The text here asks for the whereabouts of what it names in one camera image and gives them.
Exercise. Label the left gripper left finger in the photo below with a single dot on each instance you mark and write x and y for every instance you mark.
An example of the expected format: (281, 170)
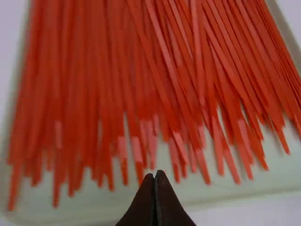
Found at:
(143, 202)

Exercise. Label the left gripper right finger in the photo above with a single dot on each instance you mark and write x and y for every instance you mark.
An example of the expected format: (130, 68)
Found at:
(167, 202)

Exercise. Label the pale tray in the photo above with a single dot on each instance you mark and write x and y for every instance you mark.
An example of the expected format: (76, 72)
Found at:
(223, 193)

